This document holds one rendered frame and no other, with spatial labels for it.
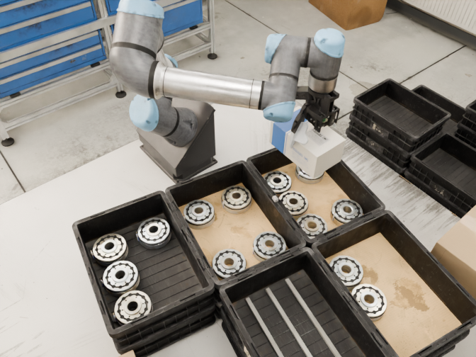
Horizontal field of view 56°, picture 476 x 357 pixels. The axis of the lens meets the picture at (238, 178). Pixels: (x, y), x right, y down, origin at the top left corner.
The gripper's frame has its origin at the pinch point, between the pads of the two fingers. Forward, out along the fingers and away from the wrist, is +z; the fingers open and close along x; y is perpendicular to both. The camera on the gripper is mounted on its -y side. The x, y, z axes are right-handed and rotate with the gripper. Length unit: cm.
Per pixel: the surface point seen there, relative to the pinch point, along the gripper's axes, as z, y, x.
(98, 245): 25, -21, -65
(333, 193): 27.8, 7.3, 10.9
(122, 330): 18, 11, -72
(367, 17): 104, -151, 240
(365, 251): 27.6, 30.7, 1.2
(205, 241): 27.8, -3.5, -36.6
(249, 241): 27.8, 4.9, -25.3
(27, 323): 41, -20, -93
